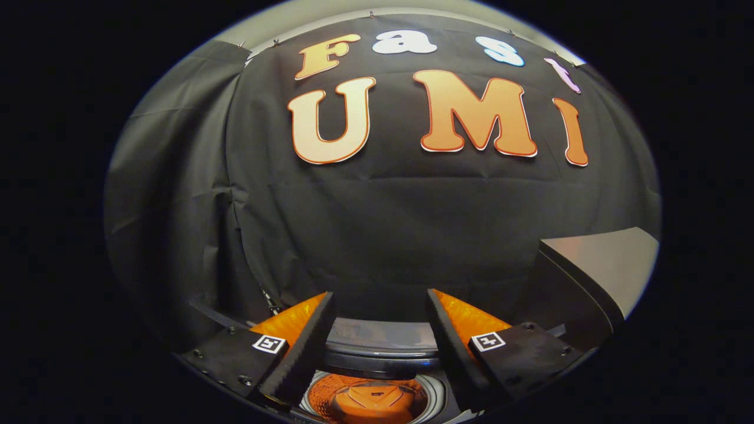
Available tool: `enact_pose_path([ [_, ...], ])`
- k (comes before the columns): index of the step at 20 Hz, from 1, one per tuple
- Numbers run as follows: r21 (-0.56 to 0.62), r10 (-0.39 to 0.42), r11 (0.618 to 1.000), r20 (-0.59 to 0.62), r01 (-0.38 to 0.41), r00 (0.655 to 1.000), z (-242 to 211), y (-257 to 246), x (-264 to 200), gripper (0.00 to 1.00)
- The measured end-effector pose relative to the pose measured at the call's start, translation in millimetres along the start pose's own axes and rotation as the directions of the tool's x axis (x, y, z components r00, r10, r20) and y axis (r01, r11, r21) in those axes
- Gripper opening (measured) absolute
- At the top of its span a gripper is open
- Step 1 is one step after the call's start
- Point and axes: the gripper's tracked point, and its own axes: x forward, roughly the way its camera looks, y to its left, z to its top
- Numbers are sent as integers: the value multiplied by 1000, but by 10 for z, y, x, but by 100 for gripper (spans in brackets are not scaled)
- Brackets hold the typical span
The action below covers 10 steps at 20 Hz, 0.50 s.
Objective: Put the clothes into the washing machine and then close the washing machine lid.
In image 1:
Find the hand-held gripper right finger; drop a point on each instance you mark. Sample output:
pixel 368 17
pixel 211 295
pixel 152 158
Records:
pixel 453 353

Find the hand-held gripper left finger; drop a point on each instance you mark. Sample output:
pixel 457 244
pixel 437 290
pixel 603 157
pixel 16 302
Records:
pixel 306 353

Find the grey washing machine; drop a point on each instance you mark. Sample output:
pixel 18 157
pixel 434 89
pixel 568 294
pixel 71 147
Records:
pixel 383 365

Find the orange polo shirt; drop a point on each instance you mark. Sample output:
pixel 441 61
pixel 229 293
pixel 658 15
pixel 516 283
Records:
pixel 371 403

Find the black backdrop cloth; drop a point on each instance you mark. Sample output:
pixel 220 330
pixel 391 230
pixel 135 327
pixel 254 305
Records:
pixel 171 206
pixel 630 165
pixel 383 224

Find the grey cabinet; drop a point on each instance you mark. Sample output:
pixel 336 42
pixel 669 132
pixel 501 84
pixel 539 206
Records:
pixel 612 265

